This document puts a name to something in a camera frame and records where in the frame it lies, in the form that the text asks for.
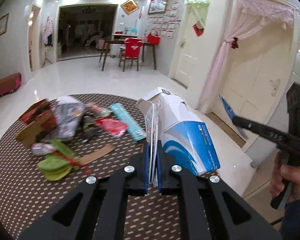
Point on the red upholstered bench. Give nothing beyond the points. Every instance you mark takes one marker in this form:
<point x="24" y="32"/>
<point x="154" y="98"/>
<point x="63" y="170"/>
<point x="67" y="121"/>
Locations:
<point x="10" y="83"/>

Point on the red diamond wall decoration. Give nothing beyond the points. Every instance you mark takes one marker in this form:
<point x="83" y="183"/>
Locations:
<point x="129" y="6"/>

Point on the brown cardboard box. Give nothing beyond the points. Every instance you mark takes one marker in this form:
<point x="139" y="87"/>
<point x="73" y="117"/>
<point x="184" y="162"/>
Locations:
<point x="39" y="120"/>

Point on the silver printed snack bag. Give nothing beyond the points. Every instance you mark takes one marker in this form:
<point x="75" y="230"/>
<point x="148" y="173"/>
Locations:
<point x="68" y="112"/>

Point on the green door valance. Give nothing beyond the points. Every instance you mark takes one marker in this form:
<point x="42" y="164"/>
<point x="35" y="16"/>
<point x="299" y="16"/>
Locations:
<point x="197" y="4"/>

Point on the cream panel door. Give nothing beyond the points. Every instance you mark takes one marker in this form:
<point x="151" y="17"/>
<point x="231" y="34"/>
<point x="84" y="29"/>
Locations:
<point x="256" y="55"/>

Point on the red covered dining chair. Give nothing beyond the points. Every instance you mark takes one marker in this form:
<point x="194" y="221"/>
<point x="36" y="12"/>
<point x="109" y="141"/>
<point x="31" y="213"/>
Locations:
<point x="131" y="52"/>

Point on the person's right hand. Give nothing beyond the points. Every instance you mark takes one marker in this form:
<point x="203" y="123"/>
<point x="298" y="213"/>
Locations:
<point x="285" y="172"/>

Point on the teal long box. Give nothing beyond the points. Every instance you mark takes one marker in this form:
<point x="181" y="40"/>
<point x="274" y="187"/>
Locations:
<point x="134" y="129"/>

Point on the dark wooden dining table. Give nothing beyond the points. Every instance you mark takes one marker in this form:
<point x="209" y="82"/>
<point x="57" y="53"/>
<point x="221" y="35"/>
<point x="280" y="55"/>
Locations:
<point x="108" y="43"/>

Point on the brown polka dot tablecloth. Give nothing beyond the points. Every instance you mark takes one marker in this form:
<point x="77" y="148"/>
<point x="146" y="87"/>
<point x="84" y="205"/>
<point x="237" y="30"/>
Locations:
<point x="31" y="185"/>

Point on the red handbag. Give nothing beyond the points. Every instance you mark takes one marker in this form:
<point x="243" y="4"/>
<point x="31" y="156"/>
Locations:
<point x="153" y="37"/>

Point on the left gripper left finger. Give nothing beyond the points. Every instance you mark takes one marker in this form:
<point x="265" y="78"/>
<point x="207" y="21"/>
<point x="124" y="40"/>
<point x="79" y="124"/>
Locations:
<point x="95" y="208"/>

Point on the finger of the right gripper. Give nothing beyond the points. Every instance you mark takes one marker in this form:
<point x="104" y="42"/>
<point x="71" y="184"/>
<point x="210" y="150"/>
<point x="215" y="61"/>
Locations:
<point x="231" y="115"/>

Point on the coat rack with clothes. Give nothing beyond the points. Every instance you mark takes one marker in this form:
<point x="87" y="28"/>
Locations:
<point x="47" y="38"/>

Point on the small framed wall picture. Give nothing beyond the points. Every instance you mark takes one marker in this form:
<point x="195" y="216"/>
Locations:
<point x="3" y="24"/>

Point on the blue white cardboard box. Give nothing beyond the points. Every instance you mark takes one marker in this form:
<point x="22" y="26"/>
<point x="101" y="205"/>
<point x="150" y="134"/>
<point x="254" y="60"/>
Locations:
<point x="181" y="133"/>

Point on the brown cardboard strip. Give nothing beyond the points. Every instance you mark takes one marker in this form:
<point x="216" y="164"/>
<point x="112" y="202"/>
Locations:
<point x="89" y="158"/>

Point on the framed landscape picture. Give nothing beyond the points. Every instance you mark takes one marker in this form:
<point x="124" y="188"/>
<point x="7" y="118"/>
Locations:
<point x="157" y="6"/>

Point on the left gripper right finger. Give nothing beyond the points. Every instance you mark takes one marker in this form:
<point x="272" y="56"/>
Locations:
<point x="208" y="207"/>

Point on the red snack wrapper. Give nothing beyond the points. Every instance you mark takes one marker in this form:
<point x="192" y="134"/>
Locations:
<point x="112" y="126"/>

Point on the green cloth pieces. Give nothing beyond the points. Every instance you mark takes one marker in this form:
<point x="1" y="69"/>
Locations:
<point x="58" y="164"/>

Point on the white far door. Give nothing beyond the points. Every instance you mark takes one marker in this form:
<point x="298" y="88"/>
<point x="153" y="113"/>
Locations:
<point x="188" y="45"/>

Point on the red hanging door ornament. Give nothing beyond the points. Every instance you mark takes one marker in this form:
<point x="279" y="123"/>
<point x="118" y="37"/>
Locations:
<point x="198" y="28"/>

